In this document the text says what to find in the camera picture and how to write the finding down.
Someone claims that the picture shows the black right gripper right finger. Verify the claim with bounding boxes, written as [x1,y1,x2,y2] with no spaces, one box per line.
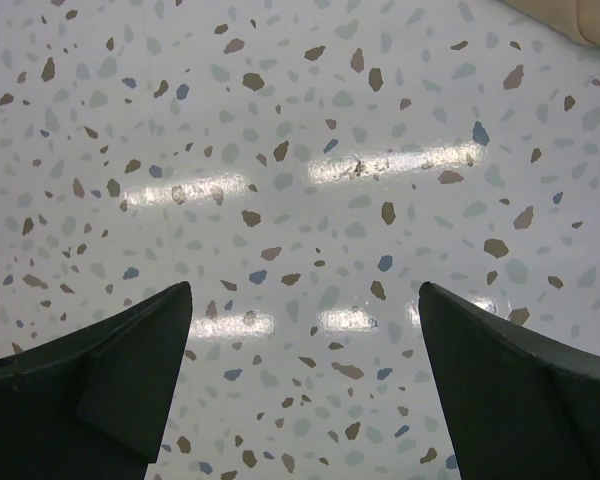
[418,282,600,479]

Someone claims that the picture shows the folded beige t-shirt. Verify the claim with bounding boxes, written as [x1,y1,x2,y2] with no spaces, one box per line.
[504,0,600,47]

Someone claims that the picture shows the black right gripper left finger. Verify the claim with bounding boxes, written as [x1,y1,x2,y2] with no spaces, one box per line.
[0,281,193,479]

